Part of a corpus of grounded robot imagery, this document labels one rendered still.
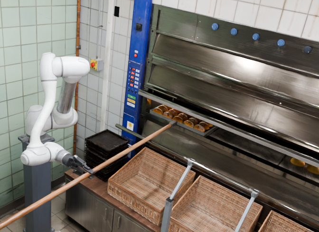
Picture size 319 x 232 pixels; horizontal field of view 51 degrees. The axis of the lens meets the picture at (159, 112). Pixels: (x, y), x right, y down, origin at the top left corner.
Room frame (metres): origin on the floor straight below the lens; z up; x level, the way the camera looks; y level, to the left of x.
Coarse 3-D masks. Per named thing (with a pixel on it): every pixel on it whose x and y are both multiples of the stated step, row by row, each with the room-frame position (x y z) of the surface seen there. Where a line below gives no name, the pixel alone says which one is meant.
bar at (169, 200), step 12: (132, 132) 2.31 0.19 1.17; (156, 144) 2.18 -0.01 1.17; (180, 156) 2.06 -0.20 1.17; (204, 168) 1.95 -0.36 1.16; (180, 180) 1.94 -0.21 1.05; (228, 180) 1.86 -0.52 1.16; (252, 192) 1.76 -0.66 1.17; (168, 204) 1.82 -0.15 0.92; (168, 216) 1.82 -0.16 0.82; (168, 228) 1.84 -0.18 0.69
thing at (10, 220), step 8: (168, 128) 2.42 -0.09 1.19; (152, 136) 2.24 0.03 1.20; (136, 144) 2.08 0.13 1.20; (128, 152) 1.99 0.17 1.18; (112, 160) 1.85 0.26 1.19; (96, 168) 1.74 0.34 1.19; (80, 176) 1.63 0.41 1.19; (88, 176) 1.67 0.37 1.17; (72, 184) 1.56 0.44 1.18; (56, 192) 1.47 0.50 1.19; (40, 200) 1.39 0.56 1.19; (48, 200) 1.42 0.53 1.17; (32, 208) 1.33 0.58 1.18; (16, 216) 1.26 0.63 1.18; (0, 224) 1.19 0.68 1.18; (8, 224) 1.21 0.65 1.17
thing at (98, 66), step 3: (93, 57) 3.02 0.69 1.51; (90, 60) 3.00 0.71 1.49; (93, 60) 2.97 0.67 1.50; (96, 60) 2.95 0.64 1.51; (99, 60) 2.96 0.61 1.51; (102, 60) 2.99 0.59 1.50; (90, 63) 2.99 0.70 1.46; (96, 63) 2.95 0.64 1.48; (99, 63) 2.96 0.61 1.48; (102, 63) 2.99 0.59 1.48; (90, 66) 2.99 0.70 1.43; (96, 66) 2.95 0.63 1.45; (99, 66) 2.96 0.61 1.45; (102, 66) 2.99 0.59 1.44; (96, 69) 2.94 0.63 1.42; (99, 69) 2.96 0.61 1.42; (102, 69) 3.00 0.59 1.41
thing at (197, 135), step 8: (160, 120) 2.62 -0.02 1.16; (176, 128) 2.53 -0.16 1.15; (184, 128) 2.49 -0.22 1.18; (192, 136) 2.44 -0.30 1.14; (200, 136) 2.40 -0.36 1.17; (208, 136) 2.41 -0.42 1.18; (216, 144) 2.32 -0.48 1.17; (224, 144) 2.31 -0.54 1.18; (232, 152) 2.25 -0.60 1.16; (240, 152) 2.22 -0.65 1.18; (248, 160) 2.17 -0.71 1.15; (256, 160) 2.14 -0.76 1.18; (264, 160) 2.16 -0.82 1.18; (272, 168) 2.08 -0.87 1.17; (280, 168) 2.07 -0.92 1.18; (288, 176) 2.01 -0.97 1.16; (296, 176) 2.00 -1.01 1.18; (304, 176) 2.01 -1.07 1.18; (304, 184) 1.95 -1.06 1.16; (312, 184) 1.93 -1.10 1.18
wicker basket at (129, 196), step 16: (144, 160) 2.60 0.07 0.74; (160, 160) 2.53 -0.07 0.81; (112, 176) 2.29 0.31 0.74; (128, 176) 2.47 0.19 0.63; (144, 176) 2.55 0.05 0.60; (176, 176) 2.41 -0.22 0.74; (192, 176) 2.31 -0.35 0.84; (112, 192) 2.23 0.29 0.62; (128, 192) 2.14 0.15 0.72; (144, 192) 2.33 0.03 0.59; (160, 192) 2.37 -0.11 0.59; (144, 208) 2.13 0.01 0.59; (160, 208) 2.16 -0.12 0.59
